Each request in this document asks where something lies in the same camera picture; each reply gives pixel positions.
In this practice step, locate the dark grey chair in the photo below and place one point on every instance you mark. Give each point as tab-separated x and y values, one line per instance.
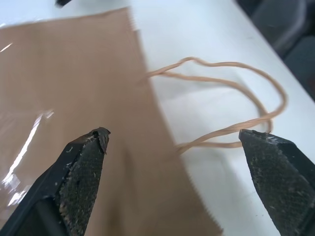
285	22

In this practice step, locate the black object at table edge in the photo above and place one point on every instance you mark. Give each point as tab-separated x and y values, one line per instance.
62	2

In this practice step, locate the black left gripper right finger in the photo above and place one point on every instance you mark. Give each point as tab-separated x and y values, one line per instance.
278	177

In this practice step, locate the brown paper bag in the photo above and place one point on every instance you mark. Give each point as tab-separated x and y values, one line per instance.
81	86

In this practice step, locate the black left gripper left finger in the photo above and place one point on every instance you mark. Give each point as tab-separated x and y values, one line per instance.
73	177

